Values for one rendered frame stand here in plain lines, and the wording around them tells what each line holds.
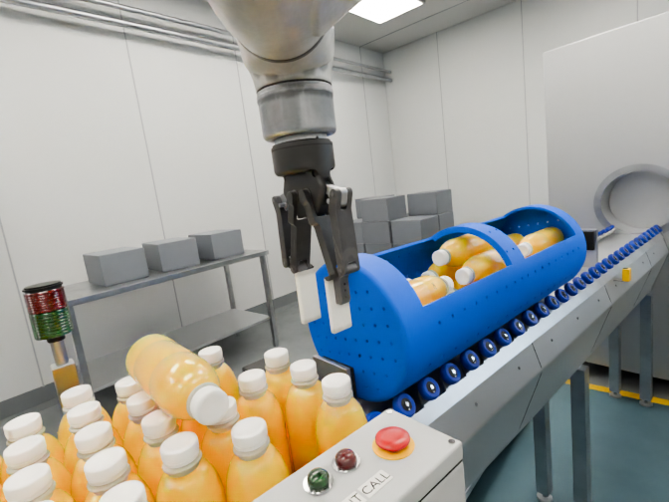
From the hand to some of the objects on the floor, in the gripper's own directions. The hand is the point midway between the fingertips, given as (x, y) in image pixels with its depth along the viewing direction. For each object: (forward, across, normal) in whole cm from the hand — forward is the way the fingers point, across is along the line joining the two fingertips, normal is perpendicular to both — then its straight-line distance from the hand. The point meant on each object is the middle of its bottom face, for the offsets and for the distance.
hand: (323, 302), depth 50 cm
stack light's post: (+123, +52, +26) cm, 136 cm away
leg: (+123, +9, -215) cm, 248 cm away
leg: (+123, +23, -215) cm, 249 cm away
